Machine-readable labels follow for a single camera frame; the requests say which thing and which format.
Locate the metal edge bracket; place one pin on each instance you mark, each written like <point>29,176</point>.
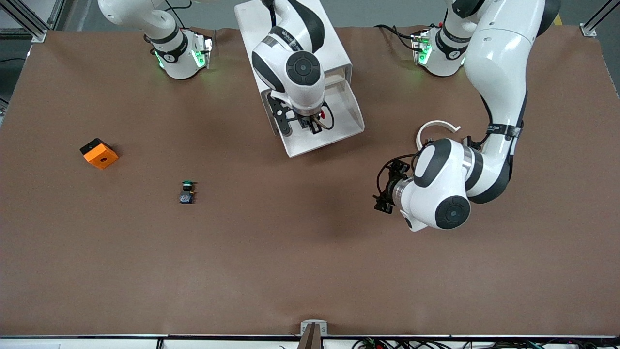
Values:
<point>314,323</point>

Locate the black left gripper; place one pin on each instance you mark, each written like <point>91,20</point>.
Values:
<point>390,186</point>

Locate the brown post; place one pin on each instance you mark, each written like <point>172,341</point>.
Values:
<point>310,341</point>

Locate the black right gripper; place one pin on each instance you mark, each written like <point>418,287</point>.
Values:
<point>309,120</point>

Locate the orange box with hole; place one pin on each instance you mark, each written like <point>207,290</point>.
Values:
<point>101,157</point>

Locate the white drawer cabinet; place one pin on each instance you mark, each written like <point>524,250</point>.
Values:
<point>244,24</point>

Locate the brown table cover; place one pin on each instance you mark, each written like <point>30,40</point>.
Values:
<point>310,242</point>

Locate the white drawer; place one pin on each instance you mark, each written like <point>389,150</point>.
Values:
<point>310,145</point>
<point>336,73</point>

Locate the green push button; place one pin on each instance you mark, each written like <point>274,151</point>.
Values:
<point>186,198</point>

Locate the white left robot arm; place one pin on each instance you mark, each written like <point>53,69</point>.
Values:
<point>499,58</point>

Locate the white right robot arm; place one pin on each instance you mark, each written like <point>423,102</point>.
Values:
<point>300,97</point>

